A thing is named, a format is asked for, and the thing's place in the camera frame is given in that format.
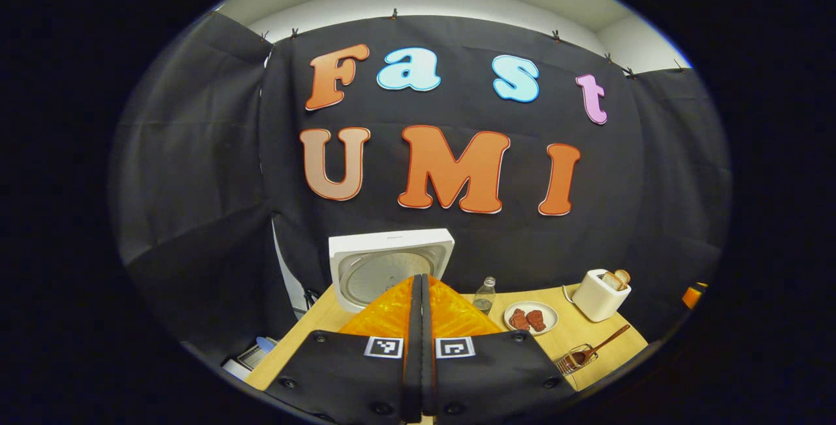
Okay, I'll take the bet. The black backdrop cloth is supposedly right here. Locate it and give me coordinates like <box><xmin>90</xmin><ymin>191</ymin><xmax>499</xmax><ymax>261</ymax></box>
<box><xmin>110</xmin><ymin>10</ymin><xmax>732</xmax><ymax>364</ymax></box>

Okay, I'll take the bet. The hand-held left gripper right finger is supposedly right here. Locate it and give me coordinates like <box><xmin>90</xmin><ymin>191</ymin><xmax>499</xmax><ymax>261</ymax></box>
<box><xmin>421</xmin><ymin>274</ymin><xmax>579</xmax><ymax>424</ymax></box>

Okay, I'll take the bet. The brown wooden spoon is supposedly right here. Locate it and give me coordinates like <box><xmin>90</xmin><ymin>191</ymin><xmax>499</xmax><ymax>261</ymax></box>
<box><xmin>567</xmin><ymin>324</ymin><xmax>632</xmax><ymax>368</ymax></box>

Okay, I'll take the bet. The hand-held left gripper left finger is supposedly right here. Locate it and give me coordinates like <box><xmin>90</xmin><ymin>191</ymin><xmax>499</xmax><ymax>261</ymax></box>
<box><xmin>265</xmin><ymin>274</ymin><xmax>424</xmax><ymax>424</ymax></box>

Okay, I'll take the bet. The clear plastic bottle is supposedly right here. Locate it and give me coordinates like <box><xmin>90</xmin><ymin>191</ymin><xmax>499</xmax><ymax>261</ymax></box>
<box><xmin>473</xmin><ymin>276</ymin><xmax>497</xmax><ymax>316</ymax></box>

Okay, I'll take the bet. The wire chopstick holder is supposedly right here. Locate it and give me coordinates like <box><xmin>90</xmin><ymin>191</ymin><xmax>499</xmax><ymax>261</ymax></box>
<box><xmin>555</xmin><ymin>344</ymin><xmax>599</xmax><ymax>375</ymax></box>

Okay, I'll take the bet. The white and blue object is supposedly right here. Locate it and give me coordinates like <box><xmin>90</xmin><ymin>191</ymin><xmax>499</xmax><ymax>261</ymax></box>
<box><xmin>222</xmin><ymin>337</ymin><xmax>278</xmax><ymax>381</ymax></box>

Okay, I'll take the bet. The white round plate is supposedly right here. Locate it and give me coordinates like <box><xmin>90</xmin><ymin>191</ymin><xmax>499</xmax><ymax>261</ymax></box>
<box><xmin>503</xmin><ymin>300</ymin><xmax>559</xmax><ymax>336</ymax></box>

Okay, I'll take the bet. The white toaster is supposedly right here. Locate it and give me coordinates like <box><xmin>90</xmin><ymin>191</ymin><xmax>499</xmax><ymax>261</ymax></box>
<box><xmin>572</xmin><ymin>269</ymin><xmax>632</xmax><ymax>323</ymax></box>

